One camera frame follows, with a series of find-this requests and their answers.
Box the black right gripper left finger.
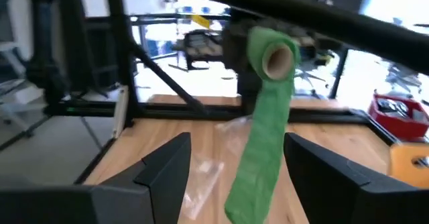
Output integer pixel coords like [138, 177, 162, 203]
[0, 132, 192, 224]

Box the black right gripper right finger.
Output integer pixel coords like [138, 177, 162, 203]
[284, 132, 429, 224]

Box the clear plastic zip bag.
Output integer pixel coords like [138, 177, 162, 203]
[182, 153, 225, 221]
[214, 115, 254, 158]

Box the green elastic bandage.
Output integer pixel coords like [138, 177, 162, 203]
[223, 25, 302, 224]

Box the black office chair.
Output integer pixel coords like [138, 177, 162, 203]
[169, 29, 225, 72]

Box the yellow tag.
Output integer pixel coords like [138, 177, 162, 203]
[192, 14, 211, 30]

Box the yellow plastic bin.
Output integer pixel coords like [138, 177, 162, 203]
[388, 142, 429, 188]

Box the red plastic bin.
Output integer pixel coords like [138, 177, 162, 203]
[367, 93, 429, 142]

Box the white frame bracket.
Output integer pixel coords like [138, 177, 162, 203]
[112, 85, 130, 139]

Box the thick black wrist cable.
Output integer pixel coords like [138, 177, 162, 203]
[147, 0, 429, 76]

